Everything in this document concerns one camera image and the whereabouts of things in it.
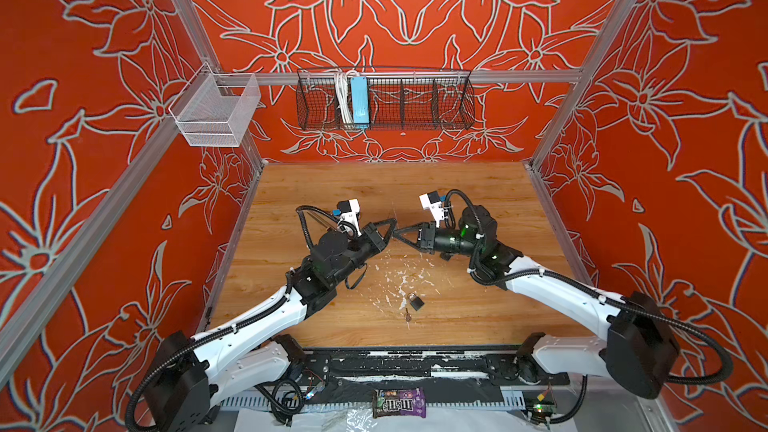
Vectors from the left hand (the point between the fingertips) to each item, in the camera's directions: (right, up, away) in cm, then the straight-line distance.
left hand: (399, 221), depth 68 cm
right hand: (-2, -4, -1) cm, 4 cm away
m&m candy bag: (-2, -42, 0) cm, 43 cm away
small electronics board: (+33, -45, +1) cm, 56 cm away
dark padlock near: (+6, -25, +16) cm, 30 cm away
